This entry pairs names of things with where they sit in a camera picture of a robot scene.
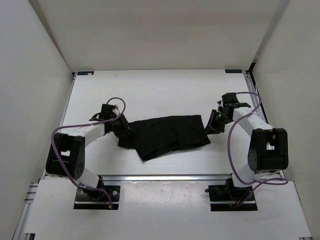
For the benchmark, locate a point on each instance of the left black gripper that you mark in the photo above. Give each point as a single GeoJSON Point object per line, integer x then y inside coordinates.
{"type": "Point", "coordinates": [125, 126]}

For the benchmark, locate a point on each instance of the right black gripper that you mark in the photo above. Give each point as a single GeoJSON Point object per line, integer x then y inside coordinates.
{"type": "Point", "coordinates": [212, 127]}

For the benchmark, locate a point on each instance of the black pleated skirt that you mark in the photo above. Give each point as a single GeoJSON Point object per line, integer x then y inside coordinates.
{"type": "Point", "coordinates": [155, 137]}

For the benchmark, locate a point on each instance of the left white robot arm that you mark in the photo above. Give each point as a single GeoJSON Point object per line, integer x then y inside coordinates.
{"type": "Point", "coordinates": [66, 157]}

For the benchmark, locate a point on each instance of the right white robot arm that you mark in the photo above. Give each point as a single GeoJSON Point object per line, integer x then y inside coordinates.
{"type": "Point", "coordinates": [243, 176]}

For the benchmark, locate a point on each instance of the right blue corner label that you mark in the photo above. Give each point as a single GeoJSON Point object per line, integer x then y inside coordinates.
{"type": "Point", "coordinates": [233, 71]}

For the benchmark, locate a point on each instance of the blue corner label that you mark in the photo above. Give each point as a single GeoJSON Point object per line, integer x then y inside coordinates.
{"type": "Point", "coordinates": [233, 71]}
{"type": "Point", "coordinates": [85, 73]}

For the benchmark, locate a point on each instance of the left blue corner label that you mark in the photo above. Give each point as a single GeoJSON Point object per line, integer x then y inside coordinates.
{"type": "Point", "coordinates": [85, 73]}

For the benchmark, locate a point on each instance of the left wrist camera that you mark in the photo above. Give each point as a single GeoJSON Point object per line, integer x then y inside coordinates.
{"type": "Point", "coordinates": [107, 112]}

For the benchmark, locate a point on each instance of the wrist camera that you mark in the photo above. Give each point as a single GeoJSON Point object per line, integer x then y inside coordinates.
{"type": "Point", "coordinates": [107, 112]}
{"type": "Point", "coordinates": [230, 100]}

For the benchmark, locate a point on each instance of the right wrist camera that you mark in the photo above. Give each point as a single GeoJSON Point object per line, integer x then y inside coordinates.
{"type": "Point", "coordinates": [230, 100]}

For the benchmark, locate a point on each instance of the right aluminium frame rail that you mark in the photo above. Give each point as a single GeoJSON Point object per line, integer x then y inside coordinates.
{"type": "Point", "coordinates": [257, 100]}

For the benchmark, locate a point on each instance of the aluminium frame rail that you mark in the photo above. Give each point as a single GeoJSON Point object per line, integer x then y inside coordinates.
{"type": "Point", "coordinates": [166, 177]}
{"type": "Point", "coordinates": [257, 100]}

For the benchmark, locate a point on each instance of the front aluminium frame rail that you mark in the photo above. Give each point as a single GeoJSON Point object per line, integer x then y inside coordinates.
{"type": "Point", "coordinates": [166, 177]}

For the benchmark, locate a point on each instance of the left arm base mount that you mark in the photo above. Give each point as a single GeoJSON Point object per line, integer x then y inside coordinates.
{"type": "Point", "coordinates": [97, 200]}

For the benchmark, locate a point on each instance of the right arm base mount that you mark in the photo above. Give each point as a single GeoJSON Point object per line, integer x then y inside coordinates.
{"type": "Point", "coordinates": [227, 198]}

